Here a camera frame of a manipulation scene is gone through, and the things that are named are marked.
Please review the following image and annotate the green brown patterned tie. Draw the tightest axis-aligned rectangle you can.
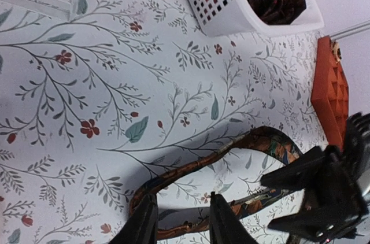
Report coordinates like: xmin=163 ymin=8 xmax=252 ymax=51
xmin=129 ymin=126 xmax=304 ymax=243

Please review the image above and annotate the orange compartment tray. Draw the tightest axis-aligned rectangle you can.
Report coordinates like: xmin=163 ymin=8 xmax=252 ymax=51
xmin=310 ymin=36 xmax=349 ymax=149

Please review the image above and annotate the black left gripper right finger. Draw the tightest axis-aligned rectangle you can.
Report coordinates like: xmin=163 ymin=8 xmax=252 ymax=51
xmin=209 ymin=192 xmax=257 ymax=244

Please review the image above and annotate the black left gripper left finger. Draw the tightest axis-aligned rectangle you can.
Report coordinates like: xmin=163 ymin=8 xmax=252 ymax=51
xmin=109 ymin=194 xmax=158 ymax=244

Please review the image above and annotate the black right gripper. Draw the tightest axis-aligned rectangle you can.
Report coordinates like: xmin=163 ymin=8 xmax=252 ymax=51
xmin=260 ymin=113 xmax=369 ymax=241

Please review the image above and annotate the black shiny tie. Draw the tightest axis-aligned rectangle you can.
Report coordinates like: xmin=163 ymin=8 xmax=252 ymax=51
xmin=260 ymin=0 xmax=307 ymax=25

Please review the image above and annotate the white plastic basket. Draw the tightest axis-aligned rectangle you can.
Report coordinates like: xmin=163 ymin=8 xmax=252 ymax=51
xmin=188 ymin=0 xmax=324 ymax=37

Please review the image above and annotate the floral table mat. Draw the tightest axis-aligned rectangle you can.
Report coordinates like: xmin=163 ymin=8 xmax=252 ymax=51
xmin=1 ymin=0 xmax=326 ymax=243

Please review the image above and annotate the rolled beige patterned tie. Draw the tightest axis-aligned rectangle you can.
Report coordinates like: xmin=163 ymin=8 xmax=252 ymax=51
xmin=331 ymin=41 xmax=342 ymax=63

